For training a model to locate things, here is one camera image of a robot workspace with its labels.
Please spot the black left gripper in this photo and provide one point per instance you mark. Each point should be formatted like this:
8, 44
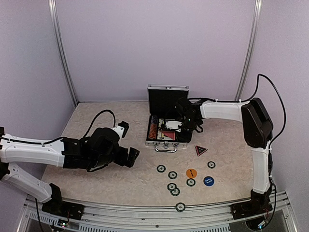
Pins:
122, 161

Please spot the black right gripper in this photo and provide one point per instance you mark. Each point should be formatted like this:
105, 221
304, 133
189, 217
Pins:
187, 137

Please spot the green poker chip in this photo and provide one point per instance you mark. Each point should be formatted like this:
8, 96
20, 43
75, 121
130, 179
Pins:
172, 175
171, 186
180, 207
161, 168
211, 164
190, 182
175, 192

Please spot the aluminium poker set case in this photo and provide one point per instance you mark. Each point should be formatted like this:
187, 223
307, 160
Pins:
161, 102

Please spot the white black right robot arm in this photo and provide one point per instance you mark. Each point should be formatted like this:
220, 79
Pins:
258, 134

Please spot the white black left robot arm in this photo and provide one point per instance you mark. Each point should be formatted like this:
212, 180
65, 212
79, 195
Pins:
91, 153

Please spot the red playing card deck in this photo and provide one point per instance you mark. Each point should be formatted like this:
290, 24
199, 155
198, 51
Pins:
166, 135

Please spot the black red triangular dealer button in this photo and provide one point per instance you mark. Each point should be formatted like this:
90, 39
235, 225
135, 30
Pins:
200, 150

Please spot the orange big blind button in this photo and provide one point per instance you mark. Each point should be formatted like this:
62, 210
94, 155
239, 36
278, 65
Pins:
191, 173

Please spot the blue small blind button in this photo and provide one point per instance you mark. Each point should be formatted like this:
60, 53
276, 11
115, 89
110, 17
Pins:
208, 181

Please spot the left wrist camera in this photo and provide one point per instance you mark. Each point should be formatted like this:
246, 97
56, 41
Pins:
121, 129

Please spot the front aluminium rail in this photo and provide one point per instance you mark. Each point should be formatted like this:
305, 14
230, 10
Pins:
102, 217

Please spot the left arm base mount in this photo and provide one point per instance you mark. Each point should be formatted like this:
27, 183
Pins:
64, 209

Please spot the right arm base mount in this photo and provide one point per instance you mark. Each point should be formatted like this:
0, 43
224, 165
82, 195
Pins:
242, 210

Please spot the right aluminium frame post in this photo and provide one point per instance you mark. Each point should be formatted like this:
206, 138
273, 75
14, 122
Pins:
250, 48

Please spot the aluminium frame post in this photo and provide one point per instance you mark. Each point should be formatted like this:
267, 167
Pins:
61, 51
250, 48

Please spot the left aluminium frame post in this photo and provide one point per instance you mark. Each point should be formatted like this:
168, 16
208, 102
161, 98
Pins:
61, 51

